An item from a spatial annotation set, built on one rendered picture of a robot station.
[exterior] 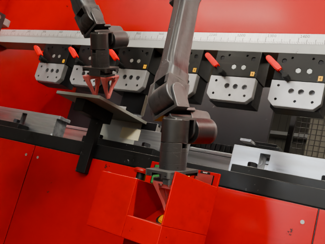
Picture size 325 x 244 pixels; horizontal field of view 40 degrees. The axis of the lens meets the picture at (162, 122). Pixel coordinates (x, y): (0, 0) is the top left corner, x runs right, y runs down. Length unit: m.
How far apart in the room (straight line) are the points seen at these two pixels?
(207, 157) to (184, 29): 0.71
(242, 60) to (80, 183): 0.64
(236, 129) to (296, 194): 0.86
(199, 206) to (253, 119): 1.02
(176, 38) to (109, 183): 0.35
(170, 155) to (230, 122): 1.08
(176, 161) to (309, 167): 0.47
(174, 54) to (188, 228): 0.37
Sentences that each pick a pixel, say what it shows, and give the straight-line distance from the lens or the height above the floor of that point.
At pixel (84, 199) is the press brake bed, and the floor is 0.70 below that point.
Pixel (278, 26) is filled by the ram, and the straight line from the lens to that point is 1.41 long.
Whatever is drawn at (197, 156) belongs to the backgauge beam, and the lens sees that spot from 1.66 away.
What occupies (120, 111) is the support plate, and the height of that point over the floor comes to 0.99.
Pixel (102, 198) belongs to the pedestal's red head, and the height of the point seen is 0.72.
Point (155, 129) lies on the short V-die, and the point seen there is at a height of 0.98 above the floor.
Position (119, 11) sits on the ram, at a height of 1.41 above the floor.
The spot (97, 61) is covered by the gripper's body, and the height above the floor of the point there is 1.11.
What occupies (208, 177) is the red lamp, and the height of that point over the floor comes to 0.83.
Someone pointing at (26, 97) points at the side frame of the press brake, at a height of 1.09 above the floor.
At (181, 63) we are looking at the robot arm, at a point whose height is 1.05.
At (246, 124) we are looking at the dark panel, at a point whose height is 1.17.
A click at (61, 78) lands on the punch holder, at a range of 1.80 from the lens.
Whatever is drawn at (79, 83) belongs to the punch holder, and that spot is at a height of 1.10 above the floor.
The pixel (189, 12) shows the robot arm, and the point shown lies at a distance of 1.10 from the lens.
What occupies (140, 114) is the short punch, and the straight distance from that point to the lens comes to 1.54.
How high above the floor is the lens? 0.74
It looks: 11 degrees up
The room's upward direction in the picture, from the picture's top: 15 degrees clockwise
